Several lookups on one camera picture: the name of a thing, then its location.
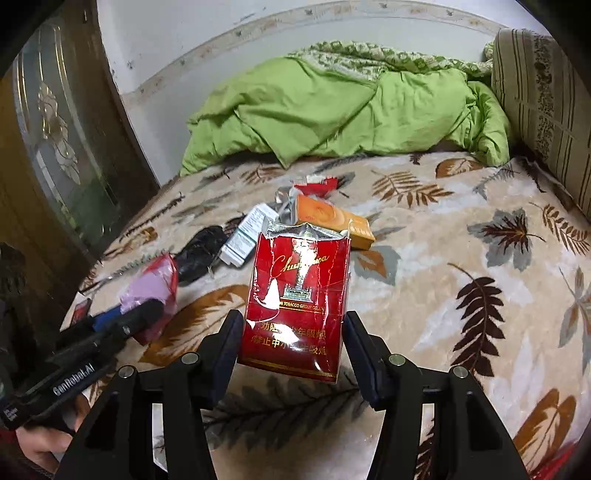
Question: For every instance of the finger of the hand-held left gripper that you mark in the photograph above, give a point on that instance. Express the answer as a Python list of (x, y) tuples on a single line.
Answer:
[(104, 321), (138, 318)]

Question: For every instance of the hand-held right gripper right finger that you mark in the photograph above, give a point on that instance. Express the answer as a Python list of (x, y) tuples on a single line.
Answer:
[(364, 364)]

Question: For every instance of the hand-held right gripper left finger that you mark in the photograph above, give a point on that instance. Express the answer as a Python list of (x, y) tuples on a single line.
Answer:
[(231, 350)]

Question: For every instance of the pink red plastic wrapper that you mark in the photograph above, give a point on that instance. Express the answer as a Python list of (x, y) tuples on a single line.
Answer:
[(147, 286)]

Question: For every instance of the red cigarette pack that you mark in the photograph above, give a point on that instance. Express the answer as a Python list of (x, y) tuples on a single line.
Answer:
[(291, 300)]

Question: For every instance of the white green cardboard box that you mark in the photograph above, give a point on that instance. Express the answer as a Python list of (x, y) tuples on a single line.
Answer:
[(244, 235)]

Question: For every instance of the person's left hand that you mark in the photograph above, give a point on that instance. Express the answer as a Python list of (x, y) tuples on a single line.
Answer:
[(46, 445)]

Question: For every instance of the black plastic bag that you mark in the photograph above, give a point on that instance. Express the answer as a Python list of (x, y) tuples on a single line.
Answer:
[(198, 251)]

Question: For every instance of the leaf print blanket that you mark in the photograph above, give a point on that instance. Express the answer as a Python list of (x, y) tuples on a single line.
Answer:
[(438, 277)]

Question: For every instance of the orange cigarette pack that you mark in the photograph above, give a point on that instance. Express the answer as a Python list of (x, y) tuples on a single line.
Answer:
[(323, 217)]

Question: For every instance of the crumpled silver foil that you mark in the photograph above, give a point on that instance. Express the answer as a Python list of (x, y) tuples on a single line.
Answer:
[(286, 207)]

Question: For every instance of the torn red white pack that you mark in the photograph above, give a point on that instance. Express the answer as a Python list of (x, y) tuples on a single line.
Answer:
[(318, 188)]

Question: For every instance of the wooden door with glass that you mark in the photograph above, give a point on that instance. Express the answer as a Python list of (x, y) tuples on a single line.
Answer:
[(60, 115)]

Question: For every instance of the green quilt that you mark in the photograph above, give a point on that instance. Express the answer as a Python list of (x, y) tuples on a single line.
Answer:
[(323, 106)]

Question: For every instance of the striped beige pillow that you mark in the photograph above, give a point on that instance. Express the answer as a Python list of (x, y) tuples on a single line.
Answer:
[(540, 101)]

